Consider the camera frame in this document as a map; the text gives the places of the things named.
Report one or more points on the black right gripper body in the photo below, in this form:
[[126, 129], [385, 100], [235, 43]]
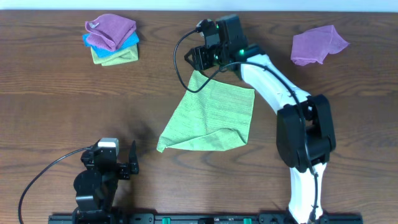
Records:
[[210, 56]]

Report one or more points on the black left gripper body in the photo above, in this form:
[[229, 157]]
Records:
[[125, 170]]

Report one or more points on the light green microfiber cloth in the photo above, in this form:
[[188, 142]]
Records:
[[217, 118]]

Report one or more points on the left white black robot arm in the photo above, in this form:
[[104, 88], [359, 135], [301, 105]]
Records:
[[97, 185]]

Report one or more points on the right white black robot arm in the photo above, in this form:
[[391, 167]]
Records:
[[305, 134]]

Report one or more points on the folded blue cloth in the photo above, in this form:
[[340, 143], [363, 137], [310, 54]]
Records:
[[102, 53]]

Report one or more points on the folded green cloth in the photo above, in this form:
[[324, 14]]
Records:
[[129, 54]]

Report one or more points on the folded purple cloth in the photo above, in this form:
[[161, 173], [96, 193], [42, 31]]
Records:
[[109, 31]]

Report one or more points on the crumpled purple cloth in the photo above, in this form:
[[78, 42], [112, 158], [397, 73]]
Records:
[[315, 44]]

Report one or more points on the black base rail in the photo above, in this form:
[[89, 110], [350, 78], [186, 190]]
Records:
[[264, 218]]

